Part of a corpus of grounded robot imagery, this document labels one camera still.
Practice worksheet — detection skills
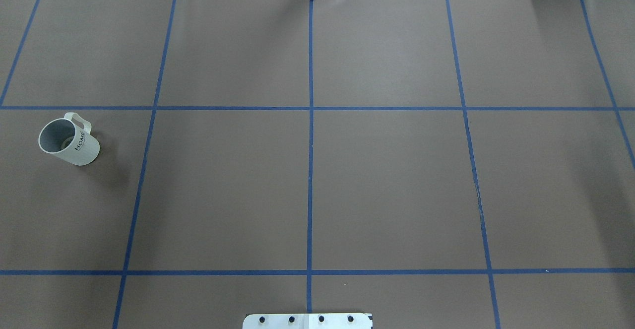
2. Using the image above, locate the white mug grey inside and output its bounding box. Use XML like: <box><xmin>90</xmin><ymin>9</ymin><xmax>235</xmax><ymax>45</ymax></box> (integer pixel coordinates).
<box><xmin>38</xmin><ymin>112</ymin><xmax>101</xmax><ymax>166</ymax></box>

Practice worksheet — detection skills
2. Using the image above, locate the white metal base plate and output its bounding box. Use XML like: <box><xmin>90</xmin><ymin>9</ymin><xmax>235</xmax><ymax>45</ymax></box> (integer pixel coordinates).
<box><xmin>242</xmin><ymin>313</ymin><xmax>374</xmax><ymax>329</ymax></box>

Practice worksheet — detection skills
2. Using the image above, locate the brown table mat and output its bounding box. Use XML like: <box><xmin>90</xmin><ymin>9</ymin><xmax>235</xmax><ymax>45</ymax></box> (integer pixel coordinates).
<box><xmin>0</xmin><ymin>0</ymin><xmax>635</xmax><ymax>329</ymax></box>

